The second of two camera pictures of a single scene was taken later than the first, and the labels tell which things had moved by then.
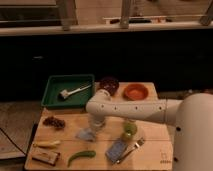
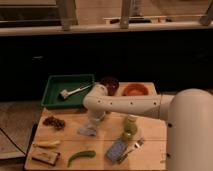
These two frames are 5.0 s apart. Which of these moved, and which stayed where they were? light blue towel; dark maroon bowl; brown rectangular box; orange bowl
Moved: light blue towel
Stayed: orange bowl; brown rectangular box; dark maroon bowl
